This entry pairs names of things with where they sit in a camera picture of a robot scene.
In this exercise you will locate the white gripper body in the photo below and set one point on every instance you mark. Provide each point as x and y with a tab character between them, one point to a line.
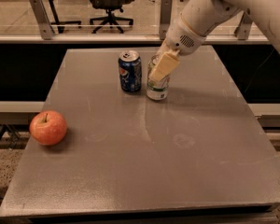
181	39

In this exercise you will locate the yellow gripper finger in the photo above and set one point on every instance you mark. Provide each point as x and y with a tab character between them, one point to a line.
168	61
163	48

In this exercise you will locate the white green 7up can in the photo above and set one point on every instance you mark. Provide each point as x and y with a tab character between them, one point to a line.
156	90

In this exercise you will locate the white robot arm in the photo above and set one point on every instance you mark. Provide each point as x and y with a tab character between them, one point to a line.
200	17

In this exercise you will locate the blue pepsi can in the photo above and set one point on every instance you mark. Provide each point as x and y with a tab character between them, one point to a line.
130	71

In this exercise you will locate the black office chair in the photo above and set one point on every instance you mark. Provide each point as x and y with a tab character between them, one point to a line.
109	6

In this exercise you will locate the black stand with base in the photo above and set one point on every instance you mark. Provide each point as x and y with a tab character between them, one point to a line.
61	24

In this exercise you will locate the red apple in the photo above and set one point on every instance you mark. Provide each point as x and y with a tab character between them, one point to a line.
48	128

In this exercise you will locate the middle metal railing bracket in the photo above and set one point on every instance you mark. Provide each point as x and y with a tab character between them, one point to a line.
165	17

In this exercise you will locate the metal railing bracket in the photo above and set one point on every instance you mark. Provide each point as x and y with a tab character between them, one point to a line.
42	19
243	29
165	17

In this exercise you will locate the right metal railing bracket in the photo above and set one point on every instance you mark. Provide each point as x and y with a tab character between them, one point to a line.
243	29

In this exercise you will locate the left metal railing bracket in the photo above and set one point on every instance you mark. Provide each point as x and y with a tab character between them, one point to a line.
42	19

